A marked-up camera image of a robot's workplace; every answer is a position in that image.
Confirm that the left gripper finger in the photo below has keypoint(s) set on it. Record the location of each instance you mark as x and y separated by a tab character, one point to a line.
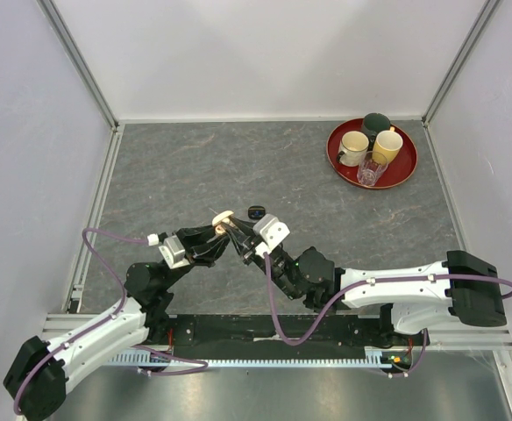
210	252
198	235

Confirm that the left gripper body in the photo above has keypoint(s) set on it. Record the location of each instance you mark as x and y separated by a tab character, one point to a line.
190	257

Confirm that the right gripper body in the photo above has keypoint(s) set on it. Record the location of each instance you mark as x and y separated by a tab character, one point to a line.
253	256

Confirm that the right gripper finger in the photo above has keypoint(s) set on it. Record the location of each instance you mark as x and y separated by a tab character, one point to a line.
240	241
242	229

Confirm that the black earbud charging case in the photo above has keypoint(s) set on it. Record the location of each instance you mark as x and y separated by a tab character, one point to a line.
256	212

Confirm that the white earbud charging case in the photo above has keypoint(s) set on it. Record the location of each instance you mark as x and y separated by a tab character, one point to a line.
221	221

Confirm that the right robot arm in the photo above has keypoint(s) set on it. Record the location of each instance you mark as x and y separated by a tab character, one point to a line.
462	289

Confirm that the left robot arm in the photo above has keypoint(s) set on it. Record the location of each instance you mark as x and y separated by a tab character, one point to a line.
44	372

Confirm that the clear drinking glass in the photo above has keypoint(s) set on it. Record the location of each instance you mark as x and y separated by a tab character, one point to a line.
371	168

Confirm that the dark green mug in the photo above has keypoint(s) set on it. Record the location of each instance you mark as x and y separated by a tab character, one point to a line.
374	123

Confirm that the red round tray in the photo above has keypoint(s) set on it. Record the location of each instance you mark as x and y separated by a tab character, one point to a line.
398	172

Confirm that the yellow mug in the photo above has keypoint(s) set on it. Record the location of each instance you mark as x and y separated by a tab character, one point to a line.
386	147

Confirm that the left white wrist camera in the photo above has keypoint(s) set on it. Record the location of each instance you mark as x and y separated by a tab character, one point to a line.
173	253

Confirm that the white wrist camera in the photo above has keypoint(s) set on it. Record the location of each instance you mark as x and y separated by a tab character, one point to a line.
173	253
272	232

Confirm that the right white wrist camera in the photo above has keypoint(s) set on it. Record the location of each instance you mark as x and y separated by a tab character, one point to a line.
272	232

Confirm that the white mug black handle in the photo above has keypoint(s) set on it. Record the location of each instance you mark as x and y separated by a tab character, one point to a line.
352	148

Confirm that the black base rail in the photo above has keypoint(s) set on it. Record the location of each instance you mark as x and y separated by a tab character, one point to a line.
347	329

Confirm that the white cable duct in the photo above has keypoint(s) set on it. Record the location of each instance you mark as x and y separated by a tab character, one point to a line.
373	358

